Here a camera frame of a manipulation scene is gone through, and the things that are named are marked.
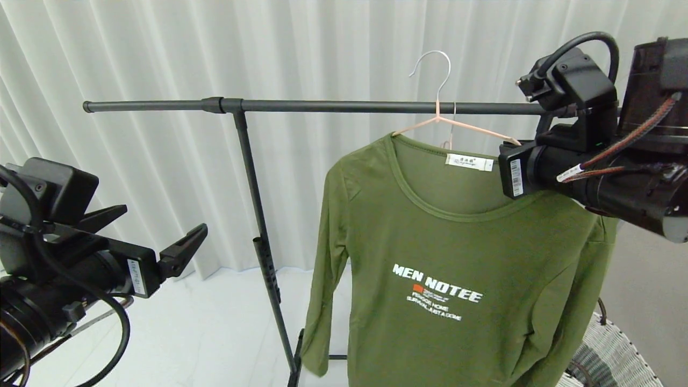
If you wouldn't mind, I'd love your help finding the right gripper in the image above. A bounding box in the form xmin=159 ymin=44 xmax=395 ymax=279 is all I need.
xmin=498 ymin=141 xmax=592 ymax=207

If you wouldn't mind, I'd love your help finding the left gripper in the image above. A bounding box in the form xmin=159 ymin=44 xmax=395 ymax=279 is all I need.
xmin=46 ymin=204 xmax=208 ymax=299

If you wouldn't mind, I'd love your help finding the pink clothes hanger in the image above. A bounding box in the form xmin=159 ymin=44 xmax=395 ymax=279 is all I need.
xmin=391 ymin=51 xmax=523 ymax=147
xmin=441 ymin=102 xmax=457 ymax=150

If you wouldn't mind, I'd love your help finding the green long-sleeved shirt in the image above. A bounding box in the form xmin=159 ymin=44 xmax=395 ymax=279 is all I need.
xmin=299 ymin=133 xmax=619 ymax=387

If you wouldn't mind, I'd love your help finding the white laundry basket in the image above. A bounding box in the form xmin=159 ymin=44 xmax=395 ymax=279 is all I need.
xmin=556 ymin=298 xmax=664 ymax=387

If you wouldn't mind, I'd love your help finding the black clothes rack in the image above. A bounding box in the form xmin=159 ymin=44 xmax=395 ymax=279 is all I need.
xmin=82 ymin=97 xmax=578 ymax=387

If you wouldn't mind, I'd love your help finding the white curtain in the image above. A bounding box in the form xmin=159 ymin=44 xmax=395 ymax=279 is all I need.
xmin=0 ymin=0 xmax=688 ymax=280

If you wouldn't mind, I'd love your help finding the black cable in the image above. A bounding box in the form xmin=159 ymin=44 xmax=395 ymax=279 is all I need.
xmin=0 ymin=164 xmax=132 ymax=387
xmin=537 ymin=31 xmax=620 ymax=84

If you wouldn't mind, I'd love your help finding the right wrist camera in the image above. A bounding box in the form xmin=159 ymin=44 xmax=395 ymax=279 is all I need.
xmin=516 ymin=47 xmax=619 ymax=154

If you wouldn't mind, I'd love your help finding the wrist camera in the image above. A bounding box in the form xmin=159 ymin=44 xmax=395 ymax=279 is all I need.
xmin=0 ymin=157 xmax=100 ymax=237
xmin=516 ymin=47 xmax=619 ymax=154

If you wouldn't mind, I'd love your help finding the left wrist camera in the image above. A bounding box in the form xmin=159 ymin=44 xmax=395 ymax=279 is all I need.
xmin=0 ymin=157 xmax=100 ymax=237

